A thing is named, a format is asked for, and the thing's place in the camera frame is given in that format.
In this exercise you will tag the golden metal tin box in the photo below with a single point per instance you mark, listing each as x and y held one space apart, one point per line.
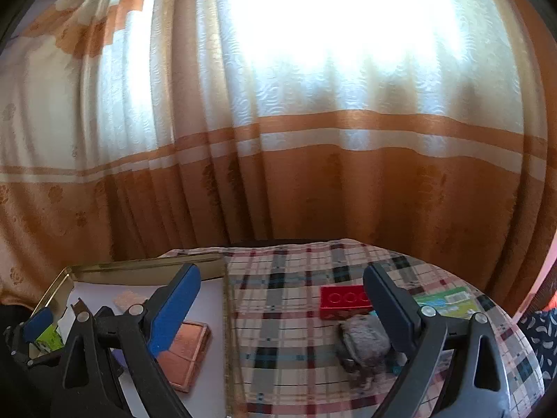
130 270

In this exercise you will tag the orange and white curtain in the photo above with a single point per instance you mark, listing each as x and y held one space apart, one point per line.
304 161

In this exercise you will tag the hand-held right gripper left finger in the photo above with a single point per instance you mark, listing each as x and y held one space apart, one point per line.
174 309

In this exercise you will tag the white box with glitter side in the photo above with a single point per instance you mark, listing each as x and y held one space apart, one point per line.
127 301

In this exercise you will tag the blue leaf-patterned cushion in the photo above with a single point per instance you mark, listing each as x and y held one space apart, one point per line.
539 339

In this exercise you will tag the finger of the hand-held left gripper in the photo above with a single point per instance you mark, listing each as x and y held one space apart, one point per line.
82 310
37 325

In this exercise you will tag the clear plastic box green label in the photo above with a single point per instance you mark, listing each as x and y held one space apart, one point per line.
444 302

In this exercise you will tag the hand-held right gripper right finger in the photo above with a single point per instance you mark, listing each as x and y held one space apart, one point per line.
391 309

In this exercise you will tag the copper pink tin case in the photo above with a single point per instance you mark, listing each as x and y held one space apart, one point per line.
187 352

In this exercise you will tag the red plastic block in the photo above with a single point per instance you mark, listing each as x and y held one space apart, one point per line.
343 300

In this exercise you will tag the small green packet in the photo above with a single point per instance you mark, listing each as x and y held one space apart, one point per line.
50 340

